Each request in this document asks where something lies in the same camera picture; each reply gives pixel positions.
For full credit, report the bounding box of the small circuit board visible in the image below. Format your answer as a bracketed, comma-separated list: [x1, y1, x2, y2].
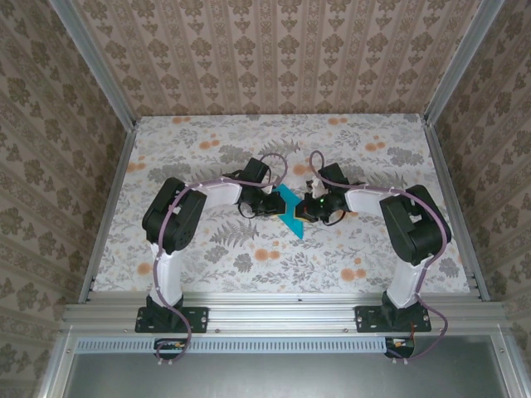
[384, 336, 417, 360]
[153, 337, 188, 361]

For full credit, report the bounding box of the slotted grey cable duct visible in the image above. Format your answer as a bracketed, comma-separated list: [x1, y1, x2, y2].
[76, 336, 389, 354]

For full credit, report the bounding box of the aluminium corner post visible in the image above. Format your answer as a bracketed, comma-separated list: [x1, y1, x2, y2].
[421, 0, 506, 126]
[51, 0, 140, 132]

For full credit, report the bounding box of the aluminium side rail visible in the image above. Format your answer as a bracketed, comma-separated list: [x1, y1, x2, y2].
[421, 119, 491, 303]
[77, 122, 140, 303]

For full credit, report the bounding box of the grey metal panel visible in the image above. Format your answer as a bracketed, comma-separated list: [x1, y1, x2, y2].
[61, 352, 514, 398]

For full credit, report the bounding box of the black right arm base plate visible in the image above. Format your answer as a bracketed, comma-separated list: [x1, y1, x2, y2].
[354, 305, 432, 334]

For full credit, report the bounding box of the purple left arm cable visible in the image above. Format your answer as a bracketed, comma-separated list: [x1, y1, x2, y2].
[151, 152, 290, 368]

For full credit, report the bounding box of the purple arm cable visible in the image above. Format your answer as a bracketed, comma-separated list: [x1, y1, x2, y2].
[151, 152, 290, 368]
[309, 149, 453, 366]

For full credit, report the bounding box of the aluminium frame bar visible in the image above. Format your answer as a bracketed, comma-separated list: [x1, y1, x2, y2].
[36, 331, 79, 398]
[495, 327, 531, 398]

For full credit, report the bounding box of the blue paper sheet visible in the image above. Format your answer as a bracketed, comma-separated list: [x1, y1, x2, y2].
[271, 184, 306, 240]

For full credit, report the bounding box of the aluminium cross beam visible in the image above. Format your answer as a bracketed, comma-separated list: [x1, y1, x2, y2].
[61, 289, 508, 335]

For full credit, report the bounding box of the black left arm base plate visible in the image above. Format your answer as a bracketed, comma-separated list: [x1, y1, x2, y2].
[134, 305, 209, 334]

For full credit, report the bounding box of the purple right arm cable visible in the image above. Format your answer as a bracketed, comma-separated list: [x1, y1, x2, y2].
[309, 149, 453, 366]

